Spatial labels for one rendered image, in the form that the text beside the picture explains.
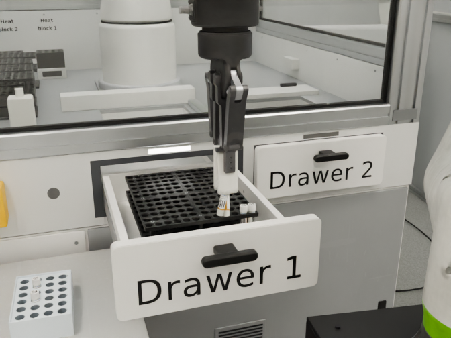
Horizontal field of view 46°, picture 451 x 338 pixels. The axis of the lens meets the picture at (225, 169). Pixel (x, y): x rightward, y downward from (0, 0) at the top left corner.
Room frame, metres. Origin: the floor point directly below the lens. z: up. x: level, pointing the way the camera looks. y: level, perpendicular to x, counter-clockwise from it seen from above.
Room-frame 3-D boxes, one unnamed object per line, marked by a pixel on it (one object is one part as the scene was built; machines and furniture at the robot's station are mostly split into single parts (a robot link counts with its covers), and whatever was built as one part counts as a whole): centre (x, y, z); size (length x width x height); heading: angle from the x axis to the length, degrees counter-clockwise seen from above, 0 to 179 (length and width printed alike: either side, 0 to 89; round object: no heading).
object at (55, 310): (0.68, 0.27, 0.78); 0.12 x 0.08 x 0.04; 16
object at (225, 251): (0.61, 0.00, 0.91); 0.07 x 0.04 x 0.01; 108
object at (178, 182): (0.83, 0.07, 0.87); 0.22 x 0.18 x 0.06; 18
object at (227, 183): (0.74, 0.00, 0.97); 0.03 x 0.01 x 0.07; 107
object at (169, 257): (0.64, 0.01, 0.87); 0.29 x 0.02 x 0.11; 108
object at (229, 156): (0.72, -0.01, 1.00); 0.03 x 0.01 x 0.05; 17
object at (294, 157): (1.04, -0.20, 0.87); 0.29 x 0.02 x 0.11; 108
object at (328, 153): (1.01, -0.21, 0.91); 0.07 x 0.04 x 0.01; 108
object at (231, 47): (0.75, 0.00, 1.13); 0.08 x 0.07 x 0.09; 17
